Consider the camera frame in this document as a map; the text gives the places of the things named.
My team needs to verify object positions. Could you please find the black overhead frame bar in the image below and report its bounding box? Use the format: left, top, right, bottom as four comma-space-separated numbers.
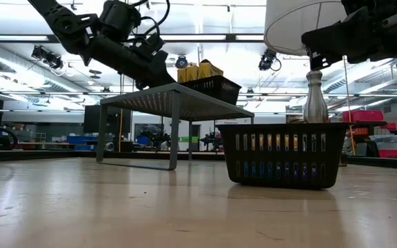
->
0, 33, 267, 44

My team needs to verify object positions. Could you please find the black ceiling-mounted camera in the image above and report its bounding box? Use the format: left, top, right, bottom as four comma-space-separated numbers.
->
258, 48, 283, 72
30, 44, 64, 71

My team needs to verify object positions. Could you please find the dark monitor screen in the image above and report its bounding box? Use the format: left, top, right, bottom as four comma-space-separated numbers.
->
83, 104, 133, 135

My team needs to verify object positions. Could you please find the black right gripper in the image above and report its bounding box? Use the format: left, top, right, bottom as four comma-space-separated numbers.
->
301, 0, 397, 72

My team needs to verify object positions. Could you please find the grey perforated metal shelf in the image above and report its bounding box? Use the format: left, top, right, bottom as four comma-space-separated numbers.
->
96, 82, 256, 172

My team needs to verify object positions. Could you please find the red storage bin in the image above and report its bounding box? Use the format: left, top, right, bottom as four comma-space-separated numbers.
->
377, 148, 397, 158
342, 110, 385, 124

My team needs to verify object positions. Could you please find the black slotted plastic basket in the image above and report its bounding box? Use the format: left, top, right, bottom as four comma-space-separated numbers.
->
177, 74, 243, 106
216, 122, 350, 190

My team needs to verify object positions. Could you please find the blue storage bin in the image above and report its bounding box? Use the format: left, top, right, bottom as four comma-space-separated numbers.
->
66, 135, 98, 151

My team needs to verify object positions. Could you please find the dark side table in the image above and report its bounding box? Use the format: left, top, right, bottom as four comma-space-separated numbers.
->
348, 120, 388, 132

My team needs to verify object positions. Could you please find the silver table lamp white shade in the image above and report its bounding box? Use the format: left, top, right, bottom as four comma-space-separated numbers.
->
263, 0, 372, 124

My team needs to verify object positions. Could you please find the black ceiling camera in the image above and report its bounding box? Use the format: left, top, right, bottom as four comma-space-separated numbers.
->
174, 54, 189, 70

